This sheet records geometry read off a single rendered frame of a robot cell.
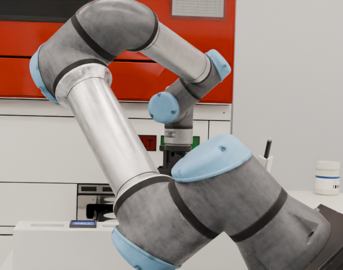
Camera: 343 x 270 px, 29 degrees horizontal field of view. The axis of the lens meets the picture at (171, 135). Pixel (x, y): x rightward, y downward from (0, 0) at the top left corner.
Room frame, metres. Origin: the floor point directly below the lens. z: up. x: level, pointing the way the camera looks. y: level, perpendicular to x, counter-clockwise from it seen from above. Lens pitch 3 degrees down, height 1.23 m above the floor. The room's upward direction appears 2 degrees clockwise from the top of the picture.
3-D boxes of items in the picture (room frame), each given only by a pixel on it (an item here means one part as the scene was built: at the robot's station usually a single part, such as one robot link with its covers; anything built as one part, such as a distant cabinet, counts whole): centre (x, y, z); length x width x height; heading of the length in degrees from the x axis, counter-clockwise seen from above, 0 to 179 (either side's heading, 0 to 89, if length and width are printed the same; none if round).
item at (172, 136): (1.75, -0.02, 1.13); 0.08 x 0.08 x 0.05
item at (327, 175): (1.98, -0.47, 1.01); 0.07 x 0.07 x 0.10
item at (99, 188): (2.00, 0.05, 0.96); 0.44 x 0.01 x 0.02; 96
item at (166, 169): (1.76, -0.01, 1.05); 0.09 x 0.08 x 0.12; 47
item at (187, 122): (1.75, -0.02, 1.21); 0.09 x 0.08 x 0.11; 163
